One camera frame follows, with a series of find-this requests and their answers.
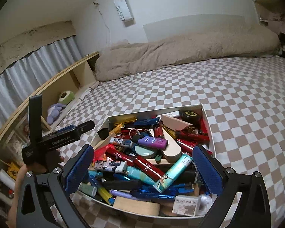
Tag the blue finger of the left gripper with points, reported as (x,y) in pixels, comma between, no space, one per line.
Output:
(66,128)

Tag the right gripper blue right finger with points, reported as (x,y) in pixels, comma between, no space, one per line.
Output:
(253,209)

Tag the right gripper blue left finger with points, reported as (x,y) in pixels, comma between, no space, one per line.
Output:
(40,192)

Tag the anime print white lighter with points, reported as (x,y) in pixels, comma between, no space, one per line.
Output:
(111,166)

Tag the purple pink gradient lighter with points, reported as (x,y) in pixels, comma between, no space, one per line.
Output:
(149,141)

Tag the teal printed lighter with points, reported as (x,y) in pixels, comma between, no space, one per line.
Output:
(173,173)

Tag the wooden half-round block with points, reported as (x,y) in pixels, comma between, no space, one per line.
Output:
(174,123)

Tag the mint green lighter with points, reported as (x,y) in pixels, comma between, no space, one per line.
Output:
(88,189)

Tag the shiny blue lighter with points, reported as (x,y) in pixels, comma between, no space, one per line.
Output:
(147,122)

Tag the purple plush toy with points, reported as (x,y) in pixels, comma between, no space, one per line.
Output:
(53,112)

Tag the green avocado plush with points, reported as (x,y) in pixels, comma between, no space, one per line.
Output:
(66,97)

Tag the wooden bedside shelf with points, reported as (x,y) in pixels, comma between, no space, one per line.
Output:
(78,78)

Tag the light blue curtain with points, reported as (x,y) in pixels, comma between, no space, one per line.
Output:
(26,75)

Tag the uv gel polish box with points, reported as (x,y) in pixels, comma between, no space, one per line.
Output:
(185,205)

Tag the beige oval case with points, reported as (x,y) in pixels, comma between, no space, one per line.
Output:
(137,207)

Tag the beige quilted duvet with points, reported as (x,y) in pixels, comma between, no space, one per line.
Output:
(124,59)

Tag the beige curtain valance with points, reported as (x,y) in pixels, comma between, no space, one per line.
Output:
(19,46)

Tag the checkered bed sheet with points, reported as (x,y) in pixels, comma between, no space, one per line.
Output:
(244,100)

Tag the white hanging tissue pouch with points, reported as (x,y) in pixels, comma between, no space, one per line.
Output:
(124,12)

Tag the white headboard panel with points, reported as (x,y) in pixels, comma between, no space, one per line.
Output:
(191,23)

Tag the pink clothes pile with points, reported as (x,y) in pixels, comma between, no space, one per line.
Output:
(276,22)

